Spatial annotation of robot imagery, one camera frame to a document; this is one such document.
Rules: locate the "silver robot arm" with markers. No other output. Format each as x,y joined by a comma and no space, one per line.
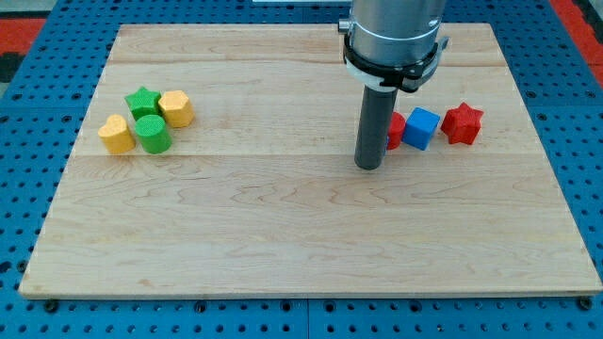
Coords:
393,44

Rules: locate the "red star block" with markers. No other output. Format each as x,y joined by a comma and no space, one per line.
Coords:
462,124

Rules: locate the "green star block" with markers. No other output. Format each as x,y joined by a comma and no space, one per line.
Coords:
143,102

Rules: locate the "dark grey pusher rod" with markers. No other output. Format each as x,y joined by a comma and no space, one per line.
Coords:
375,118

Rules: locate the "light wooden board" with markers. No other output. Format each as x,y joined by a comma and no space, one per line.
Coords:
260,198

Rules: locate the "red cylinder block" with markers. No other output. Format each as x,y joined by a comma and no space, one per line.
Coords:
396,131

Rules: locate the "blue cube block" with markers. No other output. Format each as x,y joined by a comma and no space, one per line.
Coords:
419,128

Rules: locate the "yellow hexagon block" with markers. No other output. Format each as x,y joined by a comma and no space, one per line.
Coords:
176,108

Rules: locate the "green cylinder block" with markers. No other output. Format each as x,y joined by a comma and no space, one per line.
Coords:
153,134

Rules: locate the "yellow heart block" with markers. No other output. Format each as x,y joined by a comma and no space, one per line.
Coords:
116,135

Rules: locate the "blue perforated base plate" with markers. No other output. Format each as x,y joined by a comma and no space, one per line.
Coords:
44,105

